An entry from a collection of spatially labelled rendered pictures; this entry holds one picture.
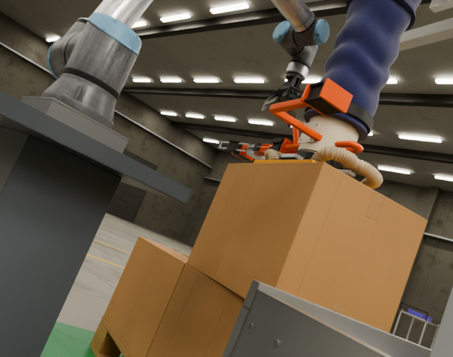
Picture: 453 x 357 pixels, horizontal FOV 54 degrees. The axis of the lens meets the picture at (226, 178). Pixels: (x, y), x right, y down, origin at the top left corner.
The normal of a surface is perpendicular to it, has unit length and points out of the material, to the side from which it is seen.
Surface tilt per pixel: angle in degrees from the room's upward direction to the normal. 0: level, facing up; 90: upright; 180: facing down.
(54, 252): 90
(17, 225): 90
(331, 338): 90
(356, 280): 90
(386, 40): 76
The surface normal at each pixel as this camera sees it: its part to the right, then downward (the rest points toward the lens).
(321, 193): 0.40, 0.03
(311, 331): -0.80, -0.40
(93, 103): 0.69, -0.20
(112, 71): 0.71, 0.18
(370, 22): 0.00, -0.37
